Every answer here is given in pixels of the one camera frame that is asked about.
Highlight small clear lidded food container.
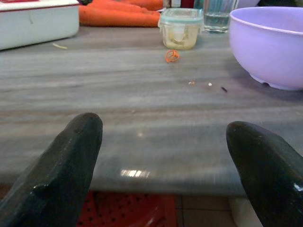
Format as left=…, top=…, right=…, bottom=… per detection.
left=158, top=8, right=204, bottom=51

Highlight white box with red lid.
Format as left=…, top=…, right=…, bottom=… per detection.
left=0, top=0, right=80, bottom=51

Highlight purple plastic bowl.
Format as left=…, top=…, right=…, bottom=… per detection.
left=229, top=6, right=303, bottom=91

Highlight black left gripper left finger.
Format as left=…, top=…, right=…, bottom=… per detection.
left=0, top=112, right=104, bottom=227

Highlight red perforated plastic stool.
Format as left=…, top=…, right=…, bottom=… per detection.
left=77, top=191, right=178, bottom=227

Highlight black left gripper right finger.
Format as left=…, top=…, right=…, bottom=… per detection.
left=226, top=121, right=303, bottom=227

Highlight orange carrot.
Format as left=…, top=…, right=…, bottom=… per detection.
left=119, top=0, right=164, bottom=11
left=79, top=5, right=161, bottom=27
left=88, top=0, right=152, bottom=13

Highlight clear drinking glass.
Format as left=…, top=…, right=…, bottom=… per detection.
left=203, top=0, right=239, bottom=34

